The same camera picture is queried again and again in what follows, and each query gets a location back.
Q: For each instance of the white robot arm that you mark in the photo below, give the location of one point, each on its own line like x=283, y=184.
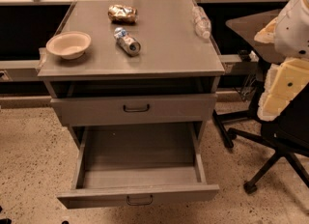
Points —
x=289, y=32

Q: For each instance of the silver soda can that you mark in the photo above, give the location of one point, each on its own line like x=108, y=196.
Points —
x=127, y=42

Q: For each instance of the black office chair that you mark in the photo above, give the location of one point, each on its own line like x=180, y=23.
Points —
x=288, y=135

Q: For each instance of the grey drawer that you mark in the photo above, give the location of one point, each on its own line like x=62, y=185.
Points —
x=133, y=110
x=138, y=165

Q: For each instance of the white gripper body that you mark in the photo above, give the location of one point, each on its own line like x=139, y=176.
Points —
x=292, y=30

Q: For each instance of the crushed gold foil bag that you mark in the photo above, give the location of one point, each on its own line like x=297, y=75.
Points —
x=122, y=14

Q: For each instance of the white paper bowl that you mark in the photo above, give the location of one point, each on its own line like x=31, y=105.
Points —
x=69, y=45

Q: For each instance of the grey top drawer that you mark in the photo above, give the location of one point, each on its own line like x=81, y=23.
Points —
x=133, y=110

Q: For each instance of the clear plastic water bottle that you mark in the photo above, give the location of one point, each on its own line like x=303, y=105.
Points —
x=201, y=23

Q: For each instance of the grey drawer cabinet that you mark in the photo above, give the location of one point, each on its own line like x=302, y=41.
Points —
x=173, y=60

